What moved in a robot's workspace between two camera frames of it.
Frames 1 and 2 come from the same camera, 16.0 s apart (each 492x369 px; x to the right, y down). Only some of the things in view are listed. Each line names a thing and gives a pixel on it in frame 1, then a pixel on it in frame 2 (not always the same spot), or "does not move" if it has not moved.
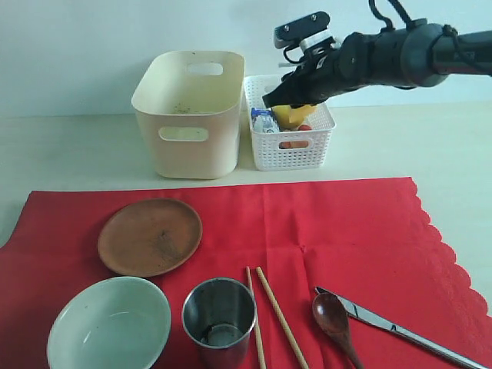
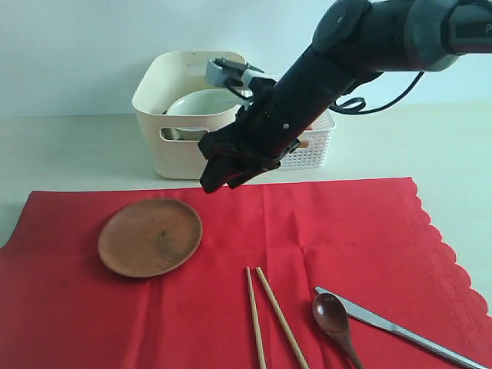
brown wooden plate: [149, 237] does not move
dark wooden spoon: [331, 314] does not move
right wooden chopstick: [281, 319] does not move
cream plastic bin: [187, 104] does not move
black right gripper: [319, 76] → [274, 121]
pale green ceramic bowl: [121, 323] → [199, 102]
